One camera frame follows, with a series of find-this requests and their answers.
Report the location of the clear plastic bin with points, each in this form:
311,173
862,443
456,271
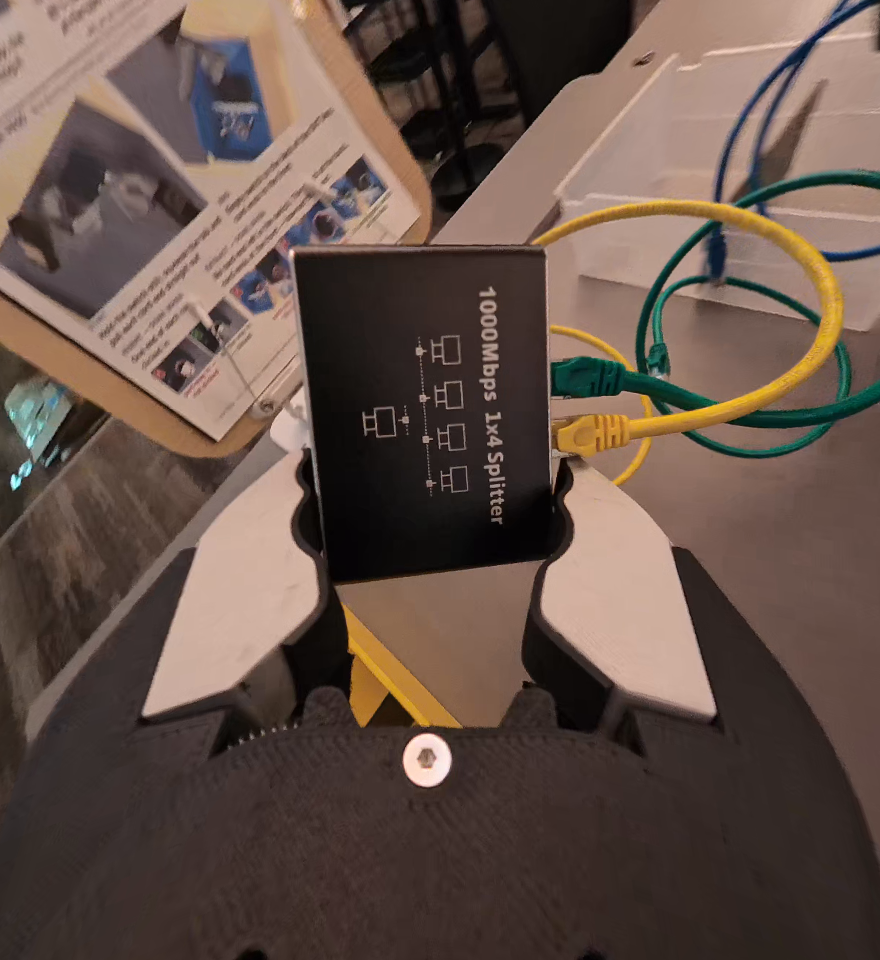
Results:
634,150

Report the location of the instruction sheet on stand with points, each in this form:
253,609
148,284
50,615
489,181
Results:
72,367

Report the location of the yellow plastic bin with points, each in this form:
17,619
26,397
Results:
387,675

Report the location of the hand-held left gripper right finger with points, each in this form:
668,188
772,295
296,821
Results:
619,607

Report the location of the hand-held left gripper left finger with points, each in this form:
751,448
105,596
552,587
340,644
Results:
245,600

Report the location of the printed instruction sheet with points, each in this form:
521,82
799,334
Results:
110,187

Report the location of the black network switch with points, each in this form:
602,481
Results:
410,375

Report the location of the black round floor base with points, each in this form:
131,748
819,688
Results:
470,169

